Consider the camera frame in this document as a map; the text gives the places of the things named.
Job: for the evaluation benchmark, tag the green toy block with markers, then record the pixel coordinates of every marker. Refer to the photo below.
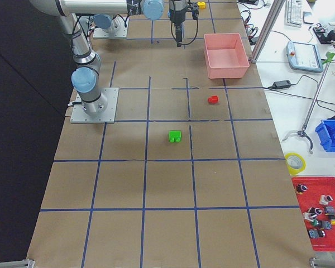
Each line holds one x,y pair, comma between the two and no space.
175,136

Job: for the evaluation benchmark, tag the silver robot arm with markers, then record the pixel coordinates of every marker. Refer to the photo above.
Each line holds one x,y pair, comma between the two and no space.
110,24
86,77

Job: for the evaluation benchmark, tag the teach pendant tablet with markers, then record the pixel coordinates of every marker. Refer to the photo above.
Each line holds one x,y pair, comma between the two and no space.
304,57

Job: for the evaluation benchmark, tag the yellow toy block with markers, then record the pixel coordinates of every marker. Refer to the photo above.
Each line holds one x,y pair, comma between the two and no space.
201,4

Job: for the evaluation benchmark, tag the red plastic tray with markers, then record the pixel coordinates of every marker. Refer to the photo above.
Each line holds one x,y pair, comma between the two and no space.
316,197

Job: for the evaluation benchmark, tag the white keyboard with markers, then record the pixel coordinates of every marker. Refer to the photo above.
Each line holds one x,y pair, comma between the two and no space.
293,15

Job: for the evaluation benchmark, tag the metal reacher grabber tool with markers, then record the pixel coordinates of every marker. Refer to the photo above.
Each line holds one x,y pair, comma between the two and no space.
301,133

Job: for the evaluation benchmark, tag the red toy block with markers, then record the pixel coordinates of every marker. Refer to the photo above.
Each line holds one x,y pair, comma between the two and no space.
213,99

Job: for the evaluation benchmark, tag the yellow tape roll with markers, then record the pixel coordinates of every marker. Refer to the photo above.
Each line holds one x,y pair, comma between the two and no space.
295,163

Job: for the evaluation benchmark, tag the pink plastic box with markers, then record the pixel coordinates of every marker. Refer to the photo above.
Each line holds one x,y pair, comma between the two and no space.
225,56

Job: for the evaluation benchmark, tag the blue plastic bin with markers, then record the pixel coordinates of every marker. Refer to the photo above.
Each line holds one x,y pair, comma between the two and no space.
326,133

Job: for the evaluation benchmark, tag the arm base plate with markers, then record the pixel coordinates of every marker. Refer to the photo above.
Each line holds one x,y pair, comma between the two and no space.
101,111
116,33

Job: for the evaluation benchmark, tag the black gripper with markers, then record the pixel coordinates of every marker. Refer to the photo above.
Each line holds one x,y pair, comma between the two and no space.
176,14

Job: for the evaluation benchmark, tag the black power adapter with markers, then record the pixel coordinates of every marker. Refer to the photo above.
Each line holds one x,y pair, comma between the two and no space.
283,84

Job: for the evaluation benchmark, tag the aluminium frame post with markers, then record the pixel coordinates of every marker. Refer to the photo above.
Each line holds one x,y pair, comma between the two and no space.
266,29

